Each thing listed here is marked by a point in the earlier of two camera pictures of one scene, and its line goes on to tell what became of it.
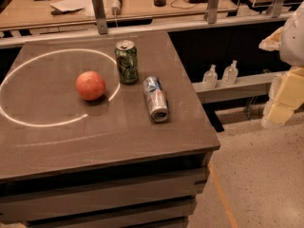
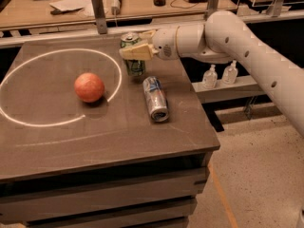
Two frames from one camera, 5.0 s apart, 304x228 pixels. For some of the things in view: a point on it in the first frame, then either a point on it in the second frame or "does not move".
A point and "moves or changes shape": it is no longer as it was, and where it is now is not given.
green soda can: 126,56 moves or changes shape
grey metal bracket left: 100,12 does not move
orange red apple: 90,85 does not move
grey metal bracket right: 276,8 does not move
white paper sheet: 83,1 does not move
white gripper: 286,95 → 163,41
